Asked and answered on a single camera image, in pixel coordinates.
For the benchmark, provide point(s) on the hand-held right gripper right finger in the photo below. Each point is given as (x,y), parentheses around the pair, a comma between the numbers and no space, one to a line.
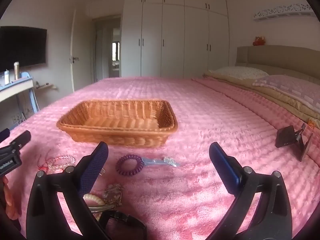
(225,170)

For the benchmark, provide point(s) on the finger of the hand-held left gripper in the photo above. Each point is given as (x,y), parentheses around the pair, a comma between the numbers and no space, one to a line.
(21,140)
(3,135)

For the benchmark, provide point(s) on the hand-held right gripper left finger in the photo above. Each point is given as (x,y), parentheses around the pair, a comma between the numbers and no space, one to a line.
(93,171)

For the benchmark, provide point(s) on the woven wicker basket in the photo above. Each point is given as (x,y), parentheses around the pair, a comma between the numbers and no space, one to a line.
(112,135)

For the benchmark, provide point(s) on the blue hair clip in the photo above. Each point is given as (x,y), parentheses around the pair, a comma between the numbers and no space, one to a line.
(155,161)

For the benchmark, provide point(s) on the crystal jewelry piece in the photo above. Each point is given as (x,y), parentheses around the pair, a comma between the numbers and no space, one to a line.
(112,192)

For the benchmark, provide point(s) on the person's left hand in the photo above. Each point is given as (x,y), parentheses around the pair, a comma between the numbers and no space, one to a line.
(11,200)

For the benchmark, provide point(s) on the silver metal hair clip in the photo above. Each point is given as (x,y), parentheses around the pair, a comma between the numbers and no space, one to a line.
(100,208)

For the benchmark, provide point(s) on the blue and white desk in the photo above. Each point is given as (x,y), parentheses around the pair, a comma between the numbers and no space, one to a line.
(15,91)

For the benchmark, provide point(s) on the white bottle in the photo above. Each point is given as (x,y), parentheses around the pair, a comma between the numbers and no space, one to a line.
(6,78)

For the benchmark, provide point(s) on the pink plush blanket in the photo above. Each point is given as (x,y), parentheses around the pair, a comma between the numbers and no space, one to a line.
(195,120)

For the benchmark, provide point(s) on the black plastic object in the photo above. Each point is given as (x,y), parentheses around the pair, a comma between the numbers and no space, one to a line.
(122,225)

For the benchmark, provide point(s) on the silver bottle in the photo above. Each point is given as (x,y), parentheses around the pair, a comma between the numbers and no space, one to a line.
(16,71)

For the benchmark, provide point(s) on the black folding phone stand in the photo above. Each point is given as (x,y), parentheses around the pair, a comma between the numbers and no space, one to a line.
(285,137)

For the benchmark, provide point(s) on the beige quilt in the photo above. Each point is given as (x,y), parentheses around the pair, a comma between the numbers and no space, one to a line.
(275,97)

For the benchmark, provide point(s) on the white dotted pillow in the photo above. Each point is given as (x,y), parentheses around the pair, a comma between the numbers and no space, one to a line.
(240,72)

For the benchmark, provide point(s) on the purple patterned pillow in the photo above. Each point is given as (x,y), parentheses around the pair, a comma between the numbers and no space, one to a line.
(290,87)

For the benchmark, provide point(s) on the white door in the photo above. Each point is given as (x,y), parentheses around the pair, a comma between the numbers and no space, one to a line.
(74,42)

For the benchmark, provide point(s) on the beige bed headboard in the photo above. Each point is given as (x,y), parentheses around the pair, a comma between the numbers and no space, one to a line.
(282,56)

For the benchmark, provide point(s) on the red plush toy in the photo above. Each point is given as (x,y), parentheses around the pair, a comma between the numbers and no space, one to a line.
(259,41)

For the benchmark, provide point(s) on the white wardrobe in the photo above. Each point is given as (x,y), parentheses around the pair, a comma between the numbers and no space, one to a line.
(175,37)

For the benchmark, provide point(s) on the small wooden wall shelf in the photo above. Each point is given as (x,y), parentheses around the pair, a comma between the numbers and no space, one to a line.
(46,86)

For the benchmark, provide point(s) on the black wall television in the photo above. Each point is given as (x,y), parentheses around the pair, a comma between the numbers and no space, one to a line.
(22,47)

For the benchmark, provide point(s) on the white ornate wall shelf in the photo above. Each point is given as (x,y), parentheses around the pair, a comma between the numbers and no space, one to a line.
(282,13)

